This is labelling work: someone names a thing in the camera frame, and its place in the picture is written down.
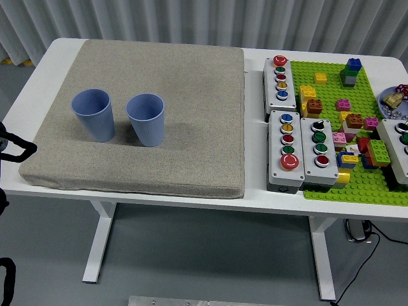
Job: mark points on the blue and yellow brick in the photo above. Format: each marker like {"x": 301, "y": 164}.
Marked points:
{"x": 346, "y": 160}

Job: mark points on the blue green grey brick tower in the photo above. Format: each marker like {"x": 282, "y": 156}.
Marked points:
{"x": 350, "y": 75}

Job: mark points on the white curtain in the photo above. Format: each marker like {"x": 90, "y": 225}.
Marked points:
{"x": 204, "y": 19}

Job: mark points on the grey power adapter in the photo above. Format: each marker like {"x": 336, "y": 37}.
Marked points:
{"x": 355, "y": 231}

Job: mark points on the red brick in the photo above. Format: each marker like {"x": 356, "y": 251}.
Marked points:
{"x": 362, "y": 145}

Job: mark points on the red lattice toy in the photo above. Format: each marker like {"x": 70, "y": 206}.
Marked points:
{"x": 404, "y": 89}

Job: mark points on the yellow round brick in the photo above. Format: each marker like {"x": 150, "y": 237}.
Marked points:
{"x": 343, "y": 179}

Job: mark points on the grey five-button box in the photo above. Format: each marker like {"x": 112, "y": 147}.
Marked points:
{"x": 274, "y": 153}
{"x": 288, "y": 99}

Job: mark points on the small yellow brick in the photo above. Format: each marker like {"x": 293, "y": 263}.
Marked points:
{"x": 320, "y": 78}

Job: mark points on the blue plate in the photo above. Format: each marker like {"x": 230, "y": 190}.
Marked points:
{"x": 384, "y": 95}

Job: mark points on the gold figure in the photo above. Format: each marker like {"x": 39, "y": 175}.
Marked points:
{"x": 392, "y": 99}

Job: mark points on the white table leg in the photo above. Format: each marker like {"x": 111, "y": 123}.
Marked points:
{"x": 97, "y": 248}
{"x": 323, "y": 261}

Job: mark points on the pink brick on white brick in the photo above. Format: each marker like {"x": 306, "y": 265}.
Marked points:
{"x": 338, "y": 139}

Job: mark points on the green topped brick stack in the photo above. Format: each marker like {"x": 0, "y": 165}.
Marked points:
{"x": 379, "y": 151}

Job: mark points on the white button box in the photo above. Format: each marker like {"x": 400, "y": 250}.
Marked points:
{"x": 393, "y": 143}

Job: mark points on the brown brick on white brick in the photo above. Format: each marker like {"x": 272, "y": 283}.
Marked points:
{"x": 354, "y": 121}

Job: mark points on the black brick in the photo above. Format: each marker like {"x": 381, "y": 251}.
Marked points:
{"x": 392, "y": 181}

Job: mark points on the yellow brick stack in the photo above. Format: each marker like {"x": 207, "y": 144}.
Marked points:
{"x": 307, "y": 92}

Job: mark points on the grey-brown mat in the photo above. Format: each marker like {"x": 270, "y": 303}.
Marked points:
{"x": 191, "y": 127}

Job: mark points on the grey button box with selector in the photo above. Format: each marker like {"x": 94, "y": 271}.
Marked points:
{"x": 310, "y": 159}

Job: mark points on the green brick baseplate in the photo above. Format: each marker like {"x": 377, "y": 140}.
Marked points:
{"x": 331, "y": 95}

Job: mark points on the blue ribbed cup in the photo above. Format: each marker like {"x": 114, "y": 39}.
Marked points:
{"x": 146, "y": 124}
{"x": 94, "y": 118}

